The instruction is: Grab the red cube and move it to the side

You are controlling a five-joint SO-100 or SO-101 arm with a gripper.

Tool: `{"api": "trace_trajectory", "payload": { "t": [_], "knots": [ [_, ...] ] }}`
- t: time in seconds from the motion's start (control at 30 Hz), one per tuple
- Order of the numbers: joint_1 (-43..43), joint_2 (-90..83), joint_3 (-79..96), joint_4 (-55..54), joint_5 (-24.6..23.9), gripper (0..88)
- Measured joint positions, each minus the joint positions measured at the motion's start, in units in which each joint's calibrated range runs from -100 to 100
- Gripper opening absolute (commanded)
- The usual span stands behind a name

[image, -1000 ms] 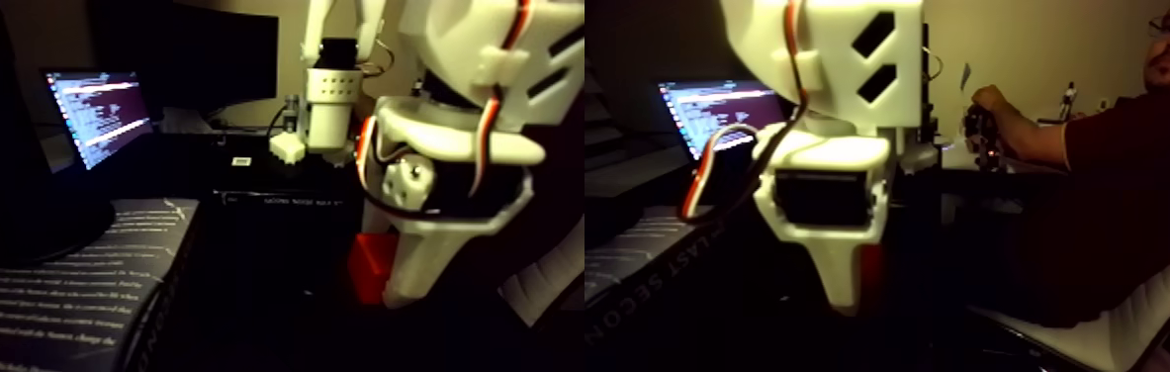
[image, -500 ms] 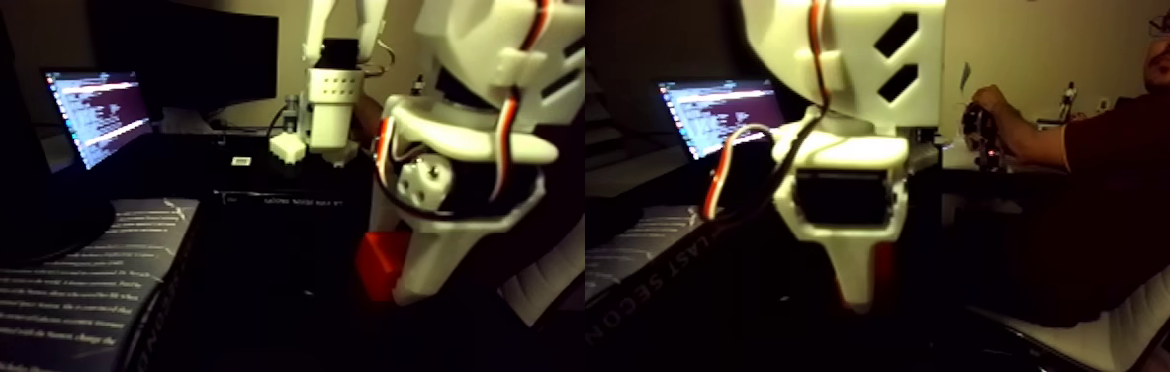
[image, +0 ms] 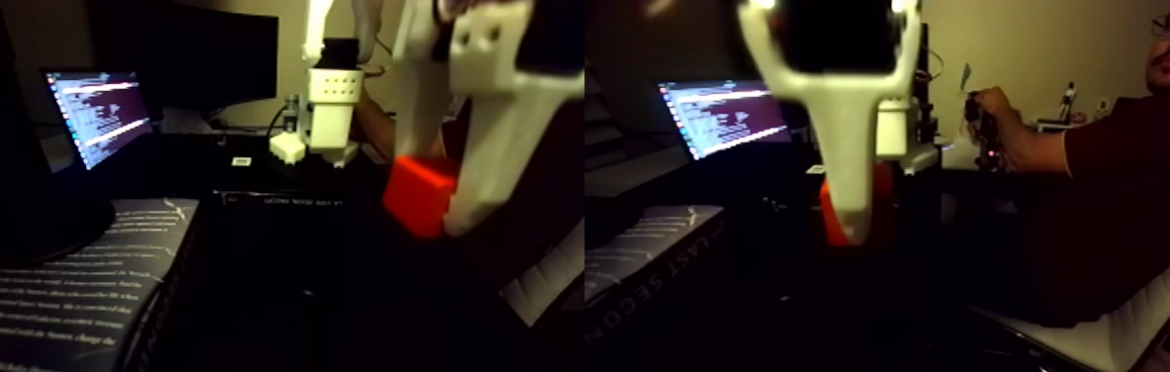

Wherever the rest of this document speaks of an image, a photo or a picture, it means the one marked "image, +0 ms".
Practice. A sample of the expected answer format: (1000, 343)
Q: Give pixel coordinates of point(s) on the small white tag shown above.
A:
(241, 161)

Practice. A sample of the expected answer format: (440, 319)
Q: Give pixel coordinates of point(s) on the person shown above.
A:
(1166, 187)

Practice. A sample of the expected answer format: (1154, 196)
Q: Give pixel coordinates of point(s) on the black box with lettering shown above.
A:
(273, 197)

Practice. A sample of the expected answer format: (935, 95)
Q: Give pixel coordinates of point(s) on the person's left hand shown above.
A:
(987, 108)

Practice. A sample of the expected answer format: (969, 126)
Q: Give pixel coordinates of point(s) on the white chair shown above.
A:
(1114, 343)

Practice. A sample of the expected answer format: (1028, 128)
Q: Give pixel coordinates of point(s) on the black computer monitor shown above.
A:
(190, 52)

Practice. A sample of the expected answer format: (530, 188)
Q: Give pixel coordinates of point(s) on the black book with white text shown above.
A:
(24, 301)

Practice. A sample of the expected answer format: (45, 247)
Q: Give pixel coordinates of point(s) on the open laptop with lit screen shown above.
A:
(102, 109)

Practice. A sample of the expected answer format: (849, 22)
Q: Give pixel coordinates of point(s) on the red cube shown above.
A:
(418, 197)

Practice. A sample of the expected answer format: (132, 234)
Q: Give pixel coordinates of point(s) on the small figurine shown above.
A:
(1067, 102)

